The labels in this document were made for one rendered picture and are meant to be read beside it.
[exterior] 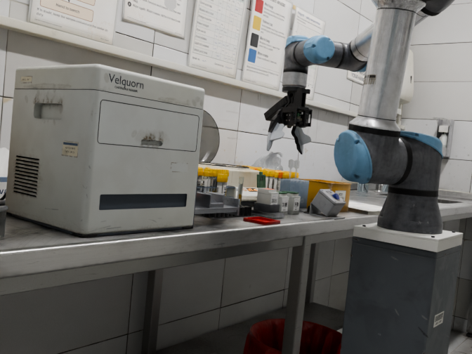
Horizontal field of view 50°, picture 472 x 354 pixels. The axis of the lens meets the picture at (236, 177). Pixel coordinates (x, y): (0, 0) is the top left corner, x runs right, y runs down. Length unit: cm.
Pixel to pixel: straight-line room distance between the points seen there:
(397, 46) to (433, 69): 266
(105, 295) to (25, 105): 92
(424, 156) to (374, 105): 18
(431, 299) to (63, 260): 78
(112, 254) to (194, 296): 127
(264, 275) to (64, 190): 171
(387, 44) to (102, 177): 66
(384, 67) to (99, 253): 71
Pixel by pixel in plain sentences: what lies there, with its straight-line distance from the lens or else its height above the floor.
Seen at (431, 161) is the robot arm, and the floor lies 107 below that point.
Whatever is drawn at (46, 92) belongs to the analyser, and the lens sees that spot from 103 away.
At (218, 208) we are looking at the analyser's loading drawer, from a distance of 117.
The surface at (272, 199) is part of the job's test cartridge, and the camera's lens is 141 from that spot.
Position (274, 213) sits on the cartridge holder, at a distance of 140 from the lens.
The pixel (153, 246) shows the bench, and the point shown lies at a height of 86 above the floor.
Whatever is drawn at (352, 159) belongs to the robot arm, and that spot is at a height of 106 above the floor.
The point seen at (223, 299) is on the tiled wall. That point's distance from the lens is 232.
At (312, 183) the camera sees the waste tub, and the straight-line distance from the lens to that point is 175.
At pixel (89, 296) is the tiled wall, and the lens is 180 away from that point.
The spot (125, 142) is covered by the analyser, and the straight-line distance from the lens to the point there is 95.
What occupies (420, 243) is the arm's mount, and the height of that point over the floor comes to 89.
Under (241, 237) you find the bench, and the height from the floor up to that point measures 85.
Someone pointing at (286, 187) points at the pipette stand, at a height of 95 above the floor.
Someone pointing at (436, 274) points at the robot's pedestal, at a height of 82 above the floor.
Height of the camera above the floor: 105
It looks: 3 degrees down
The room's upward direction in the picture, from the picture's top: 6 degrees clockwise
